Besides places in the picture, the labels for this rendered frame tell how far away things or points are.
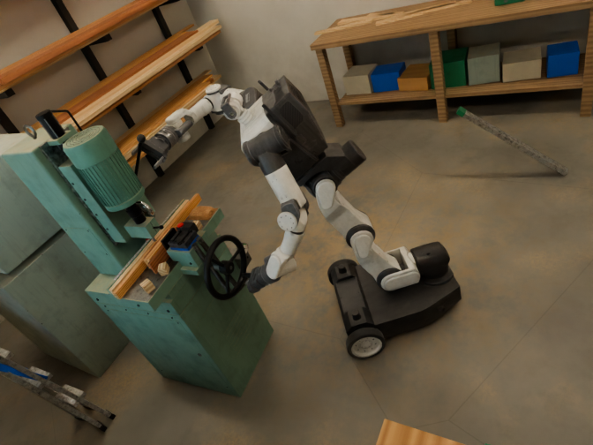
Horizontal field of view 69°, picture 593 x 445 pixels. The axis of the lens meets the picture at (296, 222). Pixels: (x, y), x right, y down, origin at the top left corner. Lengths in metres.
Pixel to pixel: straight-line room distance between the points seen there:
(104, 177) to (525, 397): 1.99
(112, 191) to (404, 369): 1.60
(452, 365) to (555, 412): 0.45
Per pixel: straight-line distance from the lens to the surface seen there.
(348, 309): 2.36
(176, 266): 1.95
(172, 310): 1.99
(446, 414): 2.21
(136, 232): 2.04
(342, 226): 2.03
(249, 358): 2.51
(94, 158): 1.80
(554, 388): 2.30
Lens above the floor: 1.99
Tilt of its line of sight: 36 degrees down
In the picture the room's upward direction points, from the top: 22 degrees counter-clockwise
